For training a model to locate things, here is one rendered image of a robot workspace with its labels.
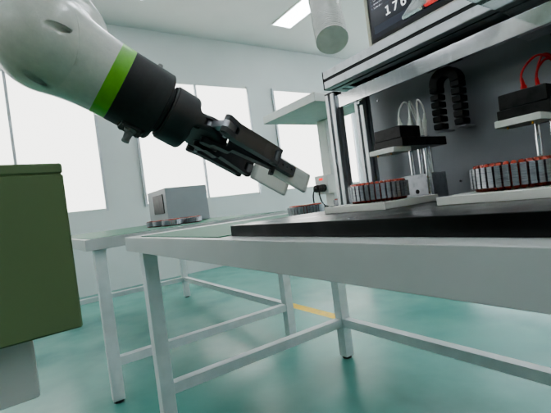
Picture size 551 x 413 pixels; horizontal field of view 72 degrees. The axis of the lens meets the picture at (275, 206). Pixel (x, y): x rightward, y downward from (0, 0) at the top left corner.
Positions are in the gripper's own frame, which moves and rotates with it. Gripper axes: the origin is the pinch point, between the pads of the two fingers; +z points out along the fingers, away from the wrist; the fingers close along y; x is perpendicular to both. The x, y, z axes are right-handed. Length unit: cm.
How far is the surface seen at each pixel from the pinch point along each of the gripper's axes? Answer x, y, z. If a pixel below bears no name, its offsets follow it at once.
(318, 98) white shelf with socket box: 61, -60, 39
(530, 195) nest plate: 1.3, 28.7, 16.0
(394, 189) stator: 6.4, 5.3, 19.6
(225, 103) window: 248, -447, 127
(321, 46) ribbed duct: 111, -91, 50
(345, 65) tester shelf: 38.4, -13.6, 14.8
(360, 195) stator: 4.4, 0.4, 16.7
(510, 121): 15.0, 23.4, 19.3
